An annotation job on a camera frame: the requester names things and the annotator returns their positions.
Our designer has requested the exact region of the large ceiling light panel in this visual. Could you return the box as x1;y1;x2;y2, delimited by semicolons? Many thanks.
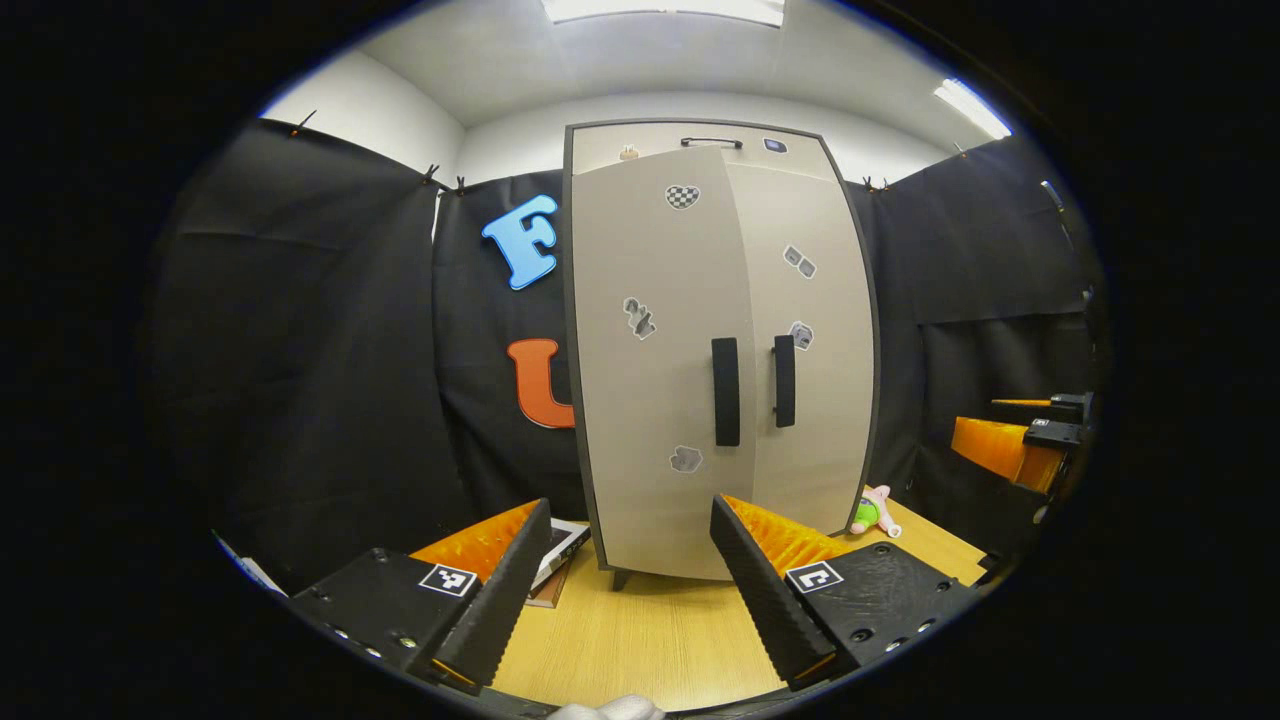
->
540;0;786;26

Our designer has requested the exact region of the narrow ceiling light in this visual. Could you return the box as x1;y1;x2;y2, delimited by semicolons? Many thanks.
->
935;78;1011;139

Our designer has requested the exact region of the grey shoe cabinet door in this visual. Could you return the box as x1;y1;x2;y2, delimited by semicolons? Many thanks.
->
568;148;758;583
722;160;877;537

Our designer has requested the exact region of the grey cabinet drawer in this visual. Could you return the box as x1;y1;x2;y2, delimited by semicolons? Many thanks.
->
570;122;831;176

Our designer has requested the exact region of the pink and green plush toy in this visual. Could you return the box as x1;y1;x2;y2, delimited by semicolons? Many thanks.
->
850;485;903;539

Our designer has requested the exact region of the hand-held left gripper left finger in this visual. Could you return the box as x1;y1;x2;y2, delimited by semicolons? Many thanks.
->
288;497;554;691

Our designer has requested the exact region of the black backdrop cloth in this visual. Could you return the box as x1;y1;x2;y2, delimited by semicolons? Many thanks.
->
150;118;1101;593

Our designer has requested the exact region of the grey shoe cabinet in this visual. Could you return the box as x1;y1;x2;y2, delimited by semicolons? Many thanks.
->
562;118;881;591

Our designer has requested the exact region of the brown book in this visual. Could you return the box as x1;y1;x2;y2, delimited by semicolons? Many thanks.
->
525;560;576;609

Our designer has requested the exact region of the white and black book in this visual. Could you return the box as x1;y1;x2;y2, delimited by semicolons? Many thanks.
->
530;518;592;591

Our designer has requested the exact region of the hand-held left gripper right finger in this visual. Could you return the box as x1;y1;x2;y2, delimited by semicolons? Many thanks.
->
710;493;979;693

